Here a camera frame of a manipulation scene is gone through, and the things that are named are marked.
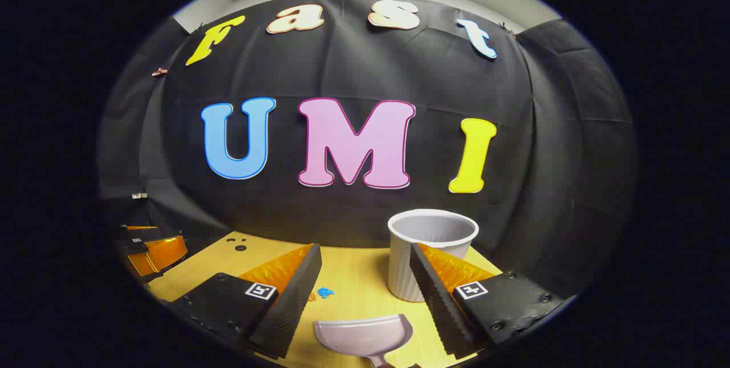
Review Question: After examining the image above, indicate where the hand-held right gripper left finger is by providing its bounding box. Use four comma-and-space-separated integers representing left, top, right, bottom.
169, 242, 323, 360

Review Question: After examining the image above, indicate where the black backdrop cloth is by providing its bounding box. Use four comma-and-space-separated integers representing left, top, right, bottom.
97, 0, 636, 300

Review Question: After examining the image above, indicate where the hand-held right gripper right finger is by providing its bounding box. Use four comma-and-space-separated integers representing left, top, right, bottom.
409, 242, 565, 359

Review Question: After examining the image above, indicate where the yellow wooden desktop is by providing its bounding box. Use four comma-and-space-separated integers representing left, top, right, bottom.
145, 231, 505, 368

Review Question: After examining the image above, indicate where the grey plastic dustpan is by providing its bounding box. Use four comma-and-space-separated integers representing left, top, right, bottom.
314, 314, 414, 368

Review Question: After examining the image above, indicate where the white ribbed garbage bin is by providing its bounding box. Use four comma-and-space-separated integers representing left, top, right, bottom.
388, 209, 480, 302

